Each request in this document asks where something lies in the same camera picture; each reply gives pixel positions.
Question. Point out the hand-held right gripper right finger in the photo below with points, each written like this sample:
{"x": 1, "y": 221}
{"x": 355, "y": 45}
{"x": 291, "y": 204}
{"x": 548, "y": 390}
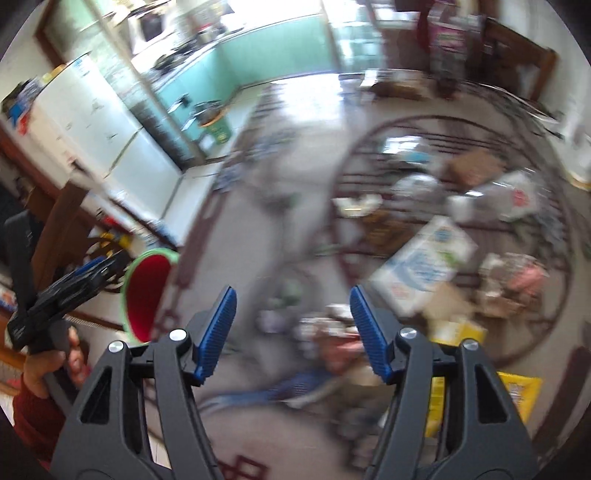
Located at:
{"x": 369, "y": 337}

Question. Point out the pink crumpled wrapper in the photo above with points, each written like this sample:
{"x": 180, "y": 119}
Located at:
{"x": 512, "y": 277}

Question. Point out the brown cardboard piece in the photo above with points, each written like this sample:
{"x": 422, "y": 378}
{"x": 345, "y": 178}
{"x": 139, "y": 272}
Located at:
{"x": 475, "y": 166}

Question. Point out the person's left forearm red sleeve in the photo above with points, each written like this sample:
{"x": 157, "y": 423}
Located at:
{"x": 32, "y": 424}

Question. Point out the pink printed box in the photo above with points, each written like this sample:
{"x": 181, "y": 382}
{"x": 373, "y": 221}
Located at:
{"x": 445, "y": 32}

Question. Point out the red bin green rim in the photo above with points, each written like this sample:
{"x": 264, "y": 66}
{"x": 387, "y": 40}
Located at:
{"x": 147, "y": 295}

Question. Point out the clear plastic bag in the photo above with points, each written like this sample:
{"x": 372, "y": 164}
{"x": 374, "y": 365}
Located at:
{"x": 512, "y": 194}

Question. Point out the blue plastic bag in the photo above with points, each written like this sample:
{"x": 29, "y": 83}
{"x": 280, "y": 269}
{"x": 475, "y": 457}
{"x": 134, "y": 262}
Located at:
{"x": 295, "y": 387}

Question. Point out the white and blue packet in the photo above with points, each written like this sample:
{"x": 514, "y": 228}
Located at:
{"x": 425, "y": 267}

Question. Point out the person's left hand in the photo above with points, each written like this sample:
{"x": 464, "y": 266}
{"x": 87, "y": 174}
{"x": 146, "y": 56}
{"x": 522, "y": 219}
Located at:
{"x": 39, "y": 369}

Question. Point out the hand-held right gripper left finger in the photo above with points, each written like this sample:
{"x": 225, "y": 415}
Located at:
{"x": 217, "y": 334}

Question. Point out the carved dark wooden chair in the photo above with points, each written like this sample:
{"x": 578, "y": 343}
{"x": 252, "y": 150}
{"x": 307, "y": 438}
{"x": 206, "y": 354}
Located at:
{"x": 64, "y": 207}

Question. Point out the white refrigerator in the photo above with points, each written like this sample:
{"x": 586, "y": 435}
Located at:
{"x": 92, "y": 129}

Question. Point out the green kitchen cabinets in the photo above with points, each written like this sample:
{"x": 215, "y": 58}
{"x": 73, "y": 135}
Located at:
{"x": 258, "y": 50}

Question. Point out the yellow packet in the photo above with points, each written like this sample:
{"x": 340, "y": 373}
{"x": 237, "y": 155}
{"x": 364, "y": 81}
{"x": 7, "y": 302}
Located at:
{"x": 517, "y": 390}

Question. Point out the wooden table floral cover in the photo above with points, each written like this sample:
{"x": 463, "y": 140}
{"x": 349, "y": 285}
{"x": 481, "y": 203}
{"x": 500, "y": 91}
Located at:
{"x": 277, "y": 221}

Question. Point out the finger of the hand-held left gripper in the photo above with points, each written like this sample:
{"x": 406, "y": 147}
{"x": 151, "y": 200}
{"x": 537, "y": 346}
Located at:
{"x": 78, "y": 288}

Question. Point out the green kitchen waste bin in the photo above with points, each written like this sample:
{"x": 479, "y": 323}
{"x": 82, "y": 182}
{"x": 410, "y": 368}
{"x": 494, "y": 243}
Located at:
{"x": 216, "y": 125}

